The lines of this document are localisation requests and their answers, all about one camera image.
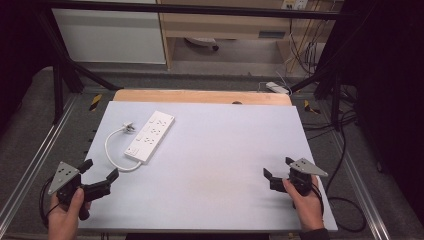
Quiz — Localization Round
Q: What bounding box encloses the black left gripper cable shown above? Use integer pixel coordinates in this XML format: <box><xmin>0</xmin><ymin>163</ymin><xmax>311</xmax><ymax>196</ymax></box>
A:
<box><xmin>38</xmin><ymin>176</ymin><xmax>63</xmax><ymax>230</ymax></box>

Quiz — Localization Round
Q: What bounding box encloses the wooden table board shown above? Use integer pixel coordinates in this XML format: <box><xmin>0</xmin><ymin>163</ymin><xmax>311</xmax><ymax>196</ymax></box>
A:
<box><xmin>112</xmin><ymin>88</ymin><xmax>293</xmax><ymax>107</ymax></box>

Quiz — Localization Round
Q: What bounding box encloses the white cabinet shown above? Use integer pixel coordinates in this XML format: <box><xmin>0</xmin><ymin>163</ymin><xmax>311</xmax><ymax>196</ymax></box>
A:
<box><xmin>50</xmin><ymin>0</ymin><xmax>167</xmax><ymax>65</ymax></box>

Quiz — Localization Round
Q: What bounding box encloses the wooden desk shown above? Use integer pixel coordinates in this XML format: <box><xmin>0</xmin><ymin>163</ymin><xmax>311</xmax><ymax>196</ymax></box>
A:
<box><xmin>156</xmin><ymin>0</ymin><xmax>344</xmax><ymax>72</ymax></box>

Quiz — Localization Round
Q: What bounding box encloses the white wall socket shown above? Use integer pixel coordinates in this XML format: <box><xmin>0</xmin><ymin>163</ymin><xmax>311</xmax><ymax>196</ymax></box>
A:
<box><xmin>281</xmin><ymin>0</ymin><xmax>309</xmax><ymax>11</ymax></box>

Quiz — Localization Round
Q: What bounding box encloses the white floor power strip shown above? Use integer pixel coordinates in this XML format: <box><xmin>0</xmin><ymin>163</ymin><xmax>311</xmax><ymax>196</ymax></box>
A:
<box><xmin>265</xmin><ymin>81</ymin><xmax>291</xmax><ymax>95</ymax></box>

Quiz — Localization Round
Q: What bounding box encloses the black floor cable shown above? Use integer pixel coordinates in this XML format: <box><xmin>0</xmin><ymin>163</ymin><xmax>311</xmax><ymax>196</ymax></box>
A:
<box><xmin>301</xmin><ymin>106</ymin><xmax>368</xmax><ymax>234</ymax></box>

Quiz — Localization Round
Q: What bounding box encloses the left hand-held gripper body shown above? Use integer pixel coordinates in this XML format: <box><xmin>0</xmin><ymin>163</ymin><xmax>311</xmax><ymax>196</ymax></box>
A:
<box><xmin>47</xmin><ymin>161</ymin><xmax>111</xmax><ymax>221</ymax></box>

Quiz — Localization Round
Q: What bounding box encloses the bundle of hanging cables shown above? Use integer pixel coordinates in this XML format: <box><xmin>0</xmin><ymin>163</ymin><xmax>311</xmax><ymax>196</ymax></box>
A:
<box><xmin>285</xmin><ymin>9</ymin><xmax>326</xmax><ymax>76</ymax></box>

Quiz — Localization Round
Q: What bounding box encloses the person's left hand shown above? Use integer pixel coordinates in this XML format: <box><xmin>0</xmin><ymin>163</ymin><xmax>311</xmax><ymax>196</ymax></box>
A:
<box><xmin>47</xmin><ymin>188</ymin><xmax>93</xmax><ymax>240</ymax></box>

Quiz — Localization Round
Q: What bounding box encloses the aluminium rail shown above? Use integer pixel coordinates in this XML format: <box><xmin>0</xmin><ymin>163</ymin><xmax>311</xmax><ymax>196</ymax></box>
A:
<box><xmin>331</xmin><ymin>131</ymin><xmax>392</xmax><ymax>240</ymax></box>
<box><xmin>0</xmin><ymin>95</ymin><xmax>78</xmax><ymax>228</ymax></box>

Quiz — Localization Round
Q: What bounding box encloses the white cable with plug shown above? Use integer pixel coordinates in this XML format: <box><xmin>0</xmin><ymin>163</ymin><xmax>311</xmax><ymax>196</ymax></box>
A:
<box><xmin>104</xmin><ymin>121</ymin><xmax>143</xmax><ymax>173</ymax></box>

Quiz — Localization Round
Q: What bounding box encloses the yellow black floor tape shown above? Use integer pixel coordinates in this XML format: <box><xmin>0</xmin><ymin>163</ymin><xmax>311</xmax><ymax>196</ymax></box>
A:
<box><xmin>303</xmin><ymin>99</ymin><xmax>321</xmax><ymax>115</ymax></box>
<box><xmin>88</xmin><ymin>93</ymin><xmax>103</xmax><ymax>112</ymax></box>

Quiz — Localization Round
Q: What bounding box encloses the office chair base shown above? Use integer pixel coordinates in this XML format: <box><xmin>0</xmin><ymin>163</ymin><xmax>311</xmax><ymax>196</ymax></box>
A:
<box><xmin>184</xmin><ymin>36</ymin><xmax>221</xmax><ymax>52</ymax></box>

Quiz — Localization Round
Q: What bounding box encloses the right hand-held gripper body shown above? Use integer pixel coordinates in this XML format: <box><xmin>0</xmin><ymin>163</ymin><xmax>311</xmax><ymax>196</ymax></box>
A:
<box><xmin>269</xmin><ymin>157</ymin><xmax>329</xmax><ymax>197</ymax></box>

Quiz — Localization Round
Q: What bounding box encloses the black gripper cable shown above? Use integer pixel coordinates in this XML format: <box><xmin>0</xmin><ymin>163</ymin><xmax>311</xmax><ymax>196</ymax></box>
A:
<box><xmin>38</xmin><ymin>176</ymin><xmax>63</xmax><ymax>230</ymax></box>
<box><xmin>311</xmin><ymin>182</ymin><xmax>326</xmax><ymax>218</ymax></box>

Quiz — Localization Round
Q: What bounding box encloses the black metal frame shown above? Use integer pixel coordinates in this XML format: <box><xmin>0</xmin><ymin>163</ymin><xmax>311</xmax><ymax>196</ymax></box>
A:
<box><xmin>31</xmin><ymin>0</ymin><xmax>359</xmax><ymax>132</ymax></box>

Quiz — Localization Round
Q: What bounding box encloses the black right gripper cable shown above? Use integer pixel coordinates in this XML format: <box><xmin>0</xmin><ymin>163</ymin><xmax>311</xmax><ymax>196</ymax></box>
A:
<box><xmin>311</xmin><ymin>182</ymin><xmax>326</xmax><ymax>218</ymax></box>

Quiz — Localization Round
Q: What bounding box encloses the person's right hand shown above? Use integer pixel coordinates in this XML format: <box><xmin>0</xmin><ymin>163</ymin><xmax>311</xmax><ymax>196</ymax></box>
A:
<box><xmin>282</xmin><ymin>175</ymin><xmax>325</xmax><ymax>232</ymax></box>

